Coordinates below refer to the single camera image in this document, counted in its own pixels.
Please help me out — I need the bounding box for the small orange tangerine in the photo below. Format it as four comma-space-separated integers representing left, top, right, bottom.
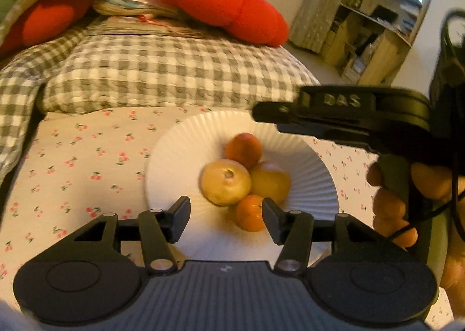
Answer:
235, 195, 267, 233

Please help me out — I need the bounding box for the white ribbed plate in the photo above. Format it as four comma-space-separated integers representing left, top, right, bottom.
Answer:
144, 110, 339, 263

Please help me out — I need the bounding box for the person's right hand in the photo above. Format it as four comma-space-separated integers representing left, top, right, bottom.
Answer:
366, 162, 465, 321

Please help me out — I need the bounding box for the folded striped cloth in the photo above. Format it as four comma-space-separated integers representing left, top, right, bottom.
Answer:
87, 16, 219, 41

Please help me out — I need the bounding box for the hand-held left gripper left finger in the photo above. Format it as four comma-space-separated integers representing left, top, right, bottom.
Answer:
73, 196, 192, 276

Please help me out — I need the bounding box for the golden yellow apple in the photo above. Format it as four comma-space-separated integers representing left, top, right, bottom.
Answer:
250, 161, 292, 205

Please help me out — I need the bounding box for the pale yellow apple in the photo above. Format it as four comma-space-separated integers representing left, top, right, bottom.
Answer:
199, 159, 252, 207

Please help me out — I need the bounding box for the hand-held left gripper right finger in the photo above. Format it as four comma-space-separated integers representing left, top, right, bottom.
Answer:
262, 197, 380, 274

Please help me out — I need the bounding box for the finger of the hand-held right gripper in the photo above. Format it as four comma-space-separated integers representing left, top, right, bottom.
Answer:
252, 100, 303, 124
275, 121, 379, 153

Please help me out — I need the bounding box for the pale patterned curtain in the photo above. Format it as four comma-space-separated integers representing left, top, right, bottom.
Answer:
291, 0, 378, 53

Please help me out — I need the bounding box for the cherry print bed sheet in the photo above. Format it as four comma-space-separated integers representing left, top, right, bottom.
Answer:
0, 107, 455, 321

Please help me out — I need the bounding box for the large orange tangerine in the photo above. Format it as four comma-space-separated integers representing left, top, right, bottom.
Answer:
223, 133, 263, 170

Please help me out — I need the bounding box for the small red tomato plush pillow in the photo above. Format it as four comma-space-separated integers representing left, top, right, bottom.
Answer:
0, 0, 93, 55

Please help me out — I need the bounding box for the black cable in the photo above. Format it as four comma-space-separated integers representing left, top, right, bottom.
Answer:
390, 9, 465, 248

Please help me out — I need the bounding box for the wooden bookshelf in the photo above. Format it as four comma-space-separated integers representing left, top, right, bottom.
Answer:
321, 0, 433, 86

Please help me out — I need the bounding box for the grey gingham pillow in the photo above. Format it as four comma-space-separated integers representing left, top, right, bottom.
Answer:
40, 35, 322, 113

